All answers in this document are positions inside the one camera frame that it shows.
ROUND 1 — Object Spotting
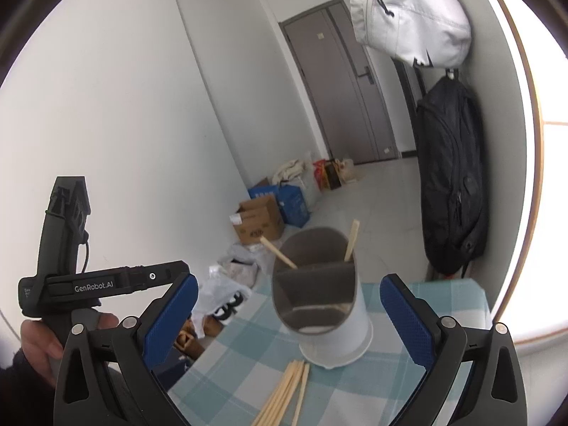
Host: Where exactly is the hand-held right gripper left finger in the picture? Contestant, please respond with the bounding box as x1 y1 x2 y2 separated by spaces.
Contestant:
53 273 200 426

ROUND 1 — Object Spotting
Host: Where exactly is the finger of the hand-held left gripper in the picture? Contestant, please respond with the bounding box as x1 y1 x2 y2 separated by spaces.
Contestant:
128 261 192 294

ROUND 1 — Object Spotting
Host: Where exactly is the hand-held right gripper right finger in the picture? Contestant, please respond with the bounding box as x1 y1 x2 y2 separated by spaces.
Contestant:
379 274 530 426

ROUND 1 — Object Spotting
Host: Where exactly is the white grey utensil holder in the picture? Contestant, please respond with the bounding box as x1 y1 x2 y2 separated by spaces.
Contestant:
271 226 373 369

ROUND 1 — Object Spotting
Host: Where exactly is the light wooden chopstick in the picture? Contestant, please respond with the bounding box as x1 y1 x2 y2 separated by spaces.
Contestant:
260 236 299 271
344 219 360 262

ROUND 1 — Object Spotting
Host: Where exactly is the bundle of wooden chopsticks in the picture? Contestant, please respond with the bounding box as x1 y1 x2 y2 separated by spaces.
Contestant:
251 359 311 426

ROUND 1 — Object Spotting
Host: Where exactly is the person's left forearm dark sleeve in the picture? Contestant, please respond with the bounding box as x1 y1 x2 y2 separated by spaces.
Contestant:
0 350 56 426

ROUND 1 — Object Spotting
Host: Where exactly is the person's left hand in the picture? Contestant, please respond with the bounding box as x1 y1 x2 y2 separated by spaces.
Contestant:
20 313 121 388

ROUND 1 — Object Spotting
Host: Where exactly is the brown paper bag with pretzels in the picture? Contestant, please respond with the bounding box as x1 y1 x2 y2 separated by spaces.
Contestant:
175 319 207 358

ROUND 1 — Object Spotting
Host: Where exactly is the white plastic bag black print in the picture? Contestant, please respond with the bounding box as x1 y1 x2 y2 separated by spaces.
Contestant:
193 275 253 333

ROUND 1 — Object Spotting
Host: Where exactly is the dark blue shoe box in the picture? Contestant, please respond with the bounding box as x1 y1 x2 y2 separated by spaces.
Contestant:
153 350 196 391

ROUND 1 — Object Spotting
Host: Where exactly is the crumpled clear plastic bag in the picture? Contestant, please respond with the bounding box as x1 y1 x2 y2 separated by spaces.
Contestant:
208 242 278 289

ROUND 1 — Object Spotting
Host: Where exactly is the teal white checked tablecloth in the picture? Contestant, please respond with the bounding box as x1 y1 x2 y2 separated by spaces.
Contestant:
168 277 493 426

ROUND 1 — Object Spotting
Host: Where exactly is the brown cardboard box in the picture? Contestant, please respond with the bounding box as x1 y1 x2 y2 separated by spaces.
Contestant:
230 194 285 245

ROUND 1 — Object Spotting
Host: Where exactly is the blue cardboard box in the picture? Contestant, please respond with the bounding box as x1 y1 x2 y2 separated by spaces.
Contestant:
247 182 310 227

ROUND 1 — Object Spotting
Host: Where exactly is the dark orange packet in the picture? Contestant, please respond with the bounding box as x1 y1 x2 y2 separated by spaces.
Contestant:
324 162 342 191

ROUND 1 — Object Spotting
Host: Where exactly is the black backpack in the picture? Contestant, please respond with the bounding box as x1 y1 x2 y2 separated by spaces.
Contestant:
415 69 491 278

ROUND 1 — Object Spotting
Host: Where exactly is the beige cloth bag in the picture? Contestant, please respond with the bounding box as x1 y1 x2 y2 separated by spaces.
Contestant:
272 158 309 185

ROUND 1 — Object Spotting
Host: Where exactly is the grey door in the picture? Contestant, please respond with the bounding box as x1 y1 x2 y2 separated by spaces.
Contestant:
279 0 402 166

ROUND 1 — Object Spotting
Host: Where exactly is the white hanging bag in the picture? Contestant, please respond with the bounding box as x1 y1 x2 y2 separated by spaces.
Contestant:
350 0 472 69

